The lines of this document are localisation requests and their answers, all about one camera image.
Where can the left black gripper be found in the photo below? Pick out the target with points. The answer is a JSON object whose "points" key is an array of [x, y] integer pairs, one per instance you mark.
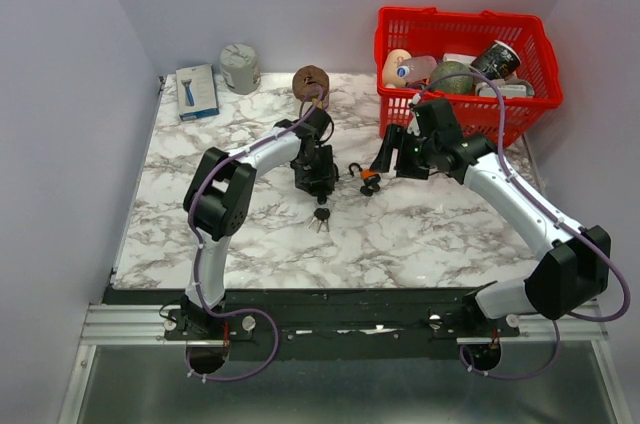
{"points": [[324, 173]]}

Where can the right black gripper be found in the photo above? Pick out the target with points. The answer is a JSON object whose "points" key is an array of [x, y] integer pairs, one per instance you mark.
{"points": [[397, 138]]}

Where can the black key bunch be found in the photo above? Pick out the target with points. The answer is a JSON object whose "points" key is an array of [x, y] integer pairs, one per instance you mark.
{"points": [[369, 190], [321, 215]]}

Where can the orange black padlock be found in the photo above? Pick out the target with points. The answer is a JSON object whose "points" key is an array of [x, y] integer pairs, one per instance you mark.
{"points": [[368, 176]]}

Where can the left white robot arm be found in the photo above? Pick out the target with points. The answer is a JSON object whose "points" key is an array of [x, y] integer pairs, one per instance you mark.
{"points": [[218, 199]]}

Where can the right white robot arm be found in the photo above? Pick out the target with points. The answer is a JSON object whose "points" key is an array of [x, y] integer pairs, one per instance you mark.
{"points": [[571, 269]]}

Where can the pink plastic bottle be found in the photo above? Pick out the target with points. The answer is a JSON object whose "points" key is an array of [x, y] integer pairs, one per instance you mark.
{"points": [[416, 69]]}

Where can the beige egg shaped toy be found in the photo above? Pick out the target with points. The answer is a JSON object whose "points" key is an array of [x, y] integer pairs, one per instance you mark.
{"points": [[389, 76]]}

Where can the green round melon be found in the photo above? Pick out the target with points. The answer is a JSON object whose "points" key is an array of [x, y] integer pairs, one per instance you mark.
{"points": [[451, 77]]}

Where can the brown lidded white jar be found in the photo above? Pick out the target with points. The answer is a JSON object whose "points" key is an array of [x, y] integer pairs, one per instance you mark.
{"points": [[310, 86]]}

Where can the white box in basket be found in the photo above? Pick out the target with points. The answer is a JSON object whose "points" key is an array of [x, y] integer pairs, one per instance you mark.
{"points": [[508, 89]]}

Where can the black paper cup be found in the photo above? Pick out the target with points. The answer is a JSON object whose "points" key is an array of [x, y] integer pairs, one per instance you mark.
{"points": [[498, 61]]}

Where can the grey marble cup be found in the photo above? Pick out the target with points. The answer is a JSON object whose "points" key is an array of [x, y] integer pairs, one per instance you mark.
{"points": [[239, 68]]}

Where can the razor package box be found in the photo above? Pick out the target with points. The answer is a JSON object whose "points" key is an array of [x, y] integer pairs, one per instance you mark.
{"points": [[196, 93]]}

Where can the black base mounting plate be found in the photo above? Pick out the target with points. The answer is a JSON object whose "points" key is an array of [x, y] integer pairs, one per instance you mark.
{"points": [[324, 324]]}

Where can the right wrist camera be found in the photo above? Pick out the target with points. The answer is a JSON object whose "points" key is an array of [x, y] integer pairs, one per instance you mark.
{"points": [[413, 127]]}

